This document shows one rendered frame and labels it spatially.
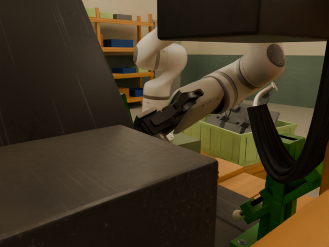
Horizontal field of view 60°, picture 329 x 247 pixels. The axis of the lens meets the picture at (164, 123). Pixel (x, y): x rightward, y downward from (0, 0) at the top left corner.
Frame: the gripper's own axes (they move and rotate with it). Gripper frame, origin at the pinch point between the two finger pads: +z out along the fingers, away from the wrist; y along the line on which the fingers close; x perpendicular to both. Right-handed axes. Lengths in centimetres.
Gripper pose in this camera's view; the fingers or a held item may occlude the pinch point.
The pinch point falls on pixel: (153, 128)
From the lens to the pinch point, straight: 49.9
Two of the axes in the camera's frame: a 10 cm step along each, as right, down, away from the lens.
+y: 3.0, -5.1, -8.0
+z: -7.4, 4.1, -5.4
